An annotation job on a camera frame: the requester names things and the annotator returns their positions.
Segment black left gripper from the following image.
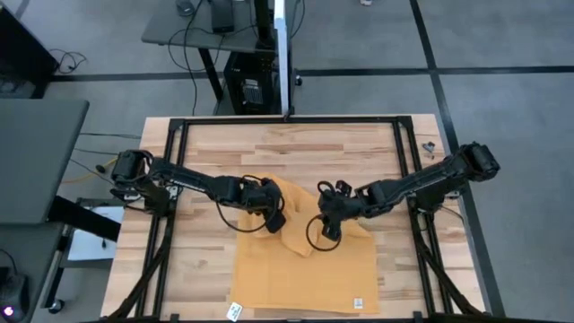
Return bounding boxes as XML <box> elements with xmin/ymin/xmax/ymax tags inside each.
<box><xmin>240</xmin><ymin>177</ymin><xmax>288</xmax><ymax>235</ymax></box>

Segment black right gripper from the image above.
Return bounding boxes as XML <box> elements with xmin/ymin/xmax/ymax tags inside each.
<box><xmin>317</xmin><ymin>180</ymin><xmax>361</xmax><ymax>241</ymax></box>

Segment yellow waffle-weave towel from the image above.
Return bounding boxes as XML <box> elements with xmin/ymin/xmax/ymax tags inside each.
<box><xmin>229</xmin><ymin>172</ymin><xmax>381</xmax><ymax>315</ymax></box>

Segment white printed tag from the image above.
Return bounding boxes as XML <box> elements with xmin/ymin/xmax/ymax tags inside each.
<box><xmin>225</xmin><ymin>301</ymin><xmax>244</xmax><ymax>323</ymax></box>

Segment black computer tower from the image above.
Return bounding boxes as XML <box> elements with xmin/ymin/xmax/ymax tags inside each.
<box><xmin>222</xmin><ymin>50</ymin><xmax>289</xmax><ymax>116</ymax></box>

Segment white flat board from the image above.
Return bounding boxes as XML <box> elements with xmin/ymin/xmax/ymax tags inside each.
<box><xmin>66</xmin><ymin>205</ymin><xmax>126</xmax><ymax>262</ymax></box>

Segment black desk foot beam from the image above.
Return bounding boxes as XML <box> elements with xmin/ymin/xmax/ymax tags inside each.
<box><xmin>47</xmin><ymin>195</ymin><xmax>123</xmax><ymax>243</ymax></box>

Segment black monitor pole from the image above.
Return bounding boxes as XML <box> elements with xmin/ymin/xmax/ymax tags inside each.
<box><xmin>254</xmin><ymin>0</ymin><xmax>276</xmax><ymax>50</ymax></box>

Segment grey background desk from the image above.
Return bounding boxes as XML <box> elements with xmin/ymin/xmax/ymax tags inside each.
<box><xmin>141</xmin><ymin>0</ymin><xmax>280</xmax><ymax>55</ymax></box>

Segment black flat desk device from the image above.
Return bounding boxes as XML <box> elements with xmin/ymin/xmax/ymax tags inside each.
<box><xmin>209</xmin><ymin>0</ymin><xmax>236</xmax><ymax>34</ymax></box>

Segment dark grey computer mouse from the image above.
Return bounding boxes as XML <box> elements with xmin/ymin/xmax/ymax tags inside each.
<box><xmin>175</xmin><ymin>0</ymin><xmax>196</xmax><ymax>18</ymax></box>

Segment grey low desk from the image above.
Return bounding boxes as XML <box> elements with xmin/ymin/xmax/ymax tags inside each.
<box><xmin>0</xmin><ymin>221</ymin><xmax>65</xmax><ymax>323</ymax></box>

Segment grey side table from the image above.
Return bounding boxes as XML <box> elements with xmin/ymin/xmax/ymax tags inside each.
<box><xmin>0</xmin><ymin>99</ymin><xmax>91</xmax><ymax>225</ymax></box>

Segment black mouse with pink light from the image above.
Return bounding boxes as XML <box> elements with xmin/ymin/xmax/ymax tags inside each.
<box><xmin>0</xmin><ymin>272</ymin><xmax>30</xmax><ymax>323</ymax></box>

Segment black cabinet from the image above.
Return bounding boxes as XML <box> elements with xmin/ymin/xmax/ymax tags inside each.
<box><xmin>0</xmin><ymin>3</ymin><xmax>60</xmax><ymax>100</ymax></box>

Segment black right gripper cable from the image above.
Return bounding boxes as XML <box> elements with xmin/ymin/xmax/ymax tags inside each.
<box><xmin>305</xmin><ymin>214</ymin><xmax>343</xmax><ymax>253</ymax></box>

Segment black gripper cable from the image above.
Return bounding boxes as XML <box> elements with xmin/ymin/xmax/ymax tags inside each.
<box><xmin>214</xmin><ymin>173</ymin><xmax>286</xmax><ymax>234</ymax></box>
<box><xmin>305</xmin><ymin>214</ymin><xmax>343</xmax><ymax>253</ymax></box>

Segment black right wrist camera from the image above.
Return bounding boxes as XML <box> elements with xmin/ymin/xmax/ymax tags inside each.
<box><xmin>334</xmin><ymin>179</ymin><xmax>354</xmax><ymax>198</ymax></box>

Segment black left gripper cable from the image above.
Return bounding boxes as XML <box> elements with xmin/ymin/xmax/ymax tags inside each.
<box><xmin>214</xmin><ymin>173</ymin><xmax>286</xmax><ymax>234</ymax></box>

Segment black aluminium table frame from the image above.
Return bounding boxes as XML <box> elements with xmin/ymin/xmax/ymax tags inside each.
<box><xmin>106</xmin><ymin>115</ymin><xmax>488</xmax><ymax>322</ymax></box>

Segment black desk cable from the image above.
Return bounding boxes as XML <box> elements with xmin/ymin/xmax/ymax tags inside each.
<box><xmin>167</xmin><ymin>0</ymin><xmax>227</xmax><ymax>117</ymax></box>

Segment white upright post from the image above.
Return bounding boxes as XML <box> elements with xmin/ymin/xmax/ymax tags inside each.
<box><xmin>274</xmin><ymin>0</ymin><xmax>292</xmax><ymax>116</ymax></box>

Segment straight black floor cable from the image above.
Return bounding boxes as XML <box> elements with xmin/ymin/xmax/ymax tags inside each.
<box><xmin>79</xmin><ymin>131</ymin><xmax>143</xmax><ymax>141</ymax></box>

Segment yellow floor cable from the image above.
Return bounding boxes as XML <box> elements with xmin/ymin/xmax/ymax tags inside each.
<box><xmin>61</xmin><ymin>156</ymin><xmax>118</xmax><ymax>186</ymax></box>

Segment tangled black floor cable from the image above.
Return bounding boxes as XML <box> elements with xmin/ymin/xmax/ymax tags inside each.
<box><xmin>48</xmin><ymin>48</ymin><xmax>89</xmax><ymax>75</ymax></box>

